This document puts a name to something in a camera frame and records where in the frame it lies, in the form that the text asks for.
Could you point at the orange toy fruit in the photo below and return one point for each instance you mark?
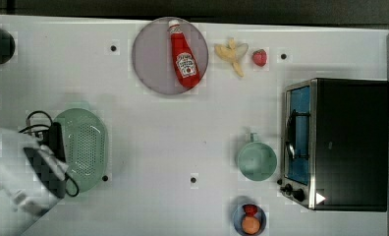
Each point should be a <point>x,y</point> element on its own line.
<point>250,225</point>

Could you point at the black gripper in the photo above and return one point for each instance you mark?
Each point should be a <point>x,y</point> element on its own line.
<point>46,159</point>

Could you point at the blue small bowl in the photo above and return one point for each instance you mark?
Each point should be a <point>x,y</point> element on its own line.
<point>239,215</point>

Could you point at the grey round plate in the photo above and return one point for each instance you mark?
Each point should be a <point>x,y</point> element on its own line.
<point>152,55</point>

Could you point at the red toy fruit in bowl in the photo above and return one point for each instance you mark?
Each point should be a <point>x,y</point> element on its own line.
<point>250,210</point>

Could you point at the red ketchup bottle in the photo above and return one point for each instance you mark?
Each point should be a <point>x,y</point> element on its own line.
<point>184,62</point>

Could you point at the black toaster oven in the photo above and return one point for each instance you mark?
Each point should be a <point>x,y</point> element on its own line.
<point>335,144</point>

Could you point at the green mug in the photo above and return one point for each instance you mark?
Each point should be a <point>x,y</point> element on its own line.
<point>256,160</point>

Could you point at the red toy strawberry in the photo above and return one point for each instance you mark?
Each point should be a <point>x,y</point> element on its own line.
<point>259,57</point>

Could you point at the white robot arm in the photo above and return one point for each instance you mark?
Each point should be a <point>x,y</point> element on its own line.
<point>32,181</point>

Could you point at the green plastic strainer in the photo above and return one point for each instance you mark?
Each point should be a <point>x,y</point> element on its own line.
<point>85,147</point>

